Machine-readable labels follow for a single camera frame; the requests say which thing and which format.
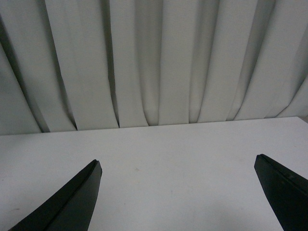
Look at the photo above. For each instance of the grey pleated curtain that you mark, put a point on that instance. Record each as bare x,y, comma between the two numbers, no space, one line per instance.
68,65

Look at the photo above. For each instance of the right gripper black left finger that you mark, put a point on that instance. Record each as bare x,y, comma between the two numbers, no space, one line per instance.
71,207

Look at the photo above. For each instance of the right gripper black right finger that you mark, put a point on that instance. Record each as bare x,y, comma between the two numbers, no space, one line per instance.
286,192

